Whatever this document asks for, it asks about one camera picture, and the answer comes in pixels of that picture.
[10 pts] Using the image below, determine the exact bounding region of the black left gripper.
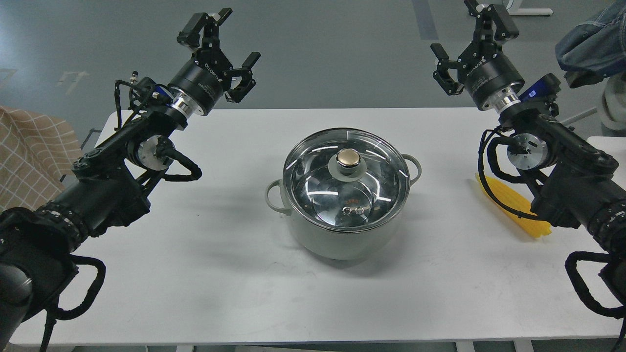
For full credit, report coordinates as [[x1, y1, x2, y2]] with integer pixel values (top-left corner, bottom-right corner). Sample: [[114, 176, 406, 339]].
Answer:
[[169, 7, 261, 115]]

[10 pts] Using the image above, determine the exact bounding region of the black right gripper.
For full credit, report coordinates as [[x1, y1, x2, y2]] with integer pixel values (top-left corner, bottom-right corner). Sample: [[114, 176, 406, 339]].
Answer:
[[430, 0, 525, 111]]

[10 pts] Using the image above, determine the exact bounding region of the glass pot lid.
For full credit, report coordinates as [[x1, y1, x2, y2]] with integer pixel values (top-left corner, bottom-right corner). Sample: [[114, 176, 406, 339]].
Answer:
[[281, 128, 422, 232]]

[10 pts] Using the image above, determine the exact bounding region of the yellow corn cob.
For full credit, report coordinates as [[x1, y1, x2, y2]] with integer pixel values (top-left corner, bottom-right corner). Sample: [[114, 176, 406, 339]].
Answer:
[[475, 173, 552, 239]]

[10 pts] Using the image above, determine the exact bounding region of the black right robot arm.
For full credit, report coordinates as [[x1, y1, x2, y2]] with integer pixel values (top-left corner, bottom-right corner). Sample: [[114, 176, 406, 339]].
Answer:
[[430, 0, 625, 319]]

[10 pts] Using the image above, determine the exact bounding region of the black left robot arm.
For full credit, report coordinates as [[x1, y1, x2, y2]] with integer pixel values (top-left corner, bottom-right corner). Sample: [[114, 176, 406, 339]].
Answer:
[[0, 7, 260, 352]]

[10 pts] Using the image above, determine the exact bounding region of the grey-green steel pot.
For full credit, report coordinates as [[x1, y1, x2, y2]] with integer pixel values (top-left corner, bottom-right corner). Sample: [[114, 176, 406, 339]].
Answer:
[[265, 128, 423, 261]]

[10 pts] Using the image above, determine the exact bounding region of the white table leg base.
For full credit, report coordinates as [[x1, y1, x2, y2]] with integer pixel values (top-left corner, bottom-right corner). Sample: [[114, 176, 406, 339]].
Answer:
[[502, 0, 554, 17]]

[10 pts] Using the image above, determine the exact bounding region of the blue denim garment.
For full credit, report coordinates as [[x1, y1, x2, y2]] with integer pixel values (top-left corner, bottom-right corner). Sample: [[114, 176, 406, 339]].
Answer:
[[555, 0, 626, 88]]

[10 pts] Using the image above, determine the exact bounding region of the white side table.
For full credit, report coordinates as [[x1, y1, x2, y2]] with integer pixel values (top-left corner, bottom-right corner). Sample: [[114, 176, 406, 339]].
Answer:
[[586, 136, 626, 166]]

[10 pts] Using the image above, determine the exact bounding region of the beige checkered cloth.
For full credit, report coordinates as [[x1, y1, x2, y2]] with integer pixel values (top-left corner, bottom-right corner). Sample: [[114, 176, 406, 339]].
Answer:
[[0, 106, 82, 211]]

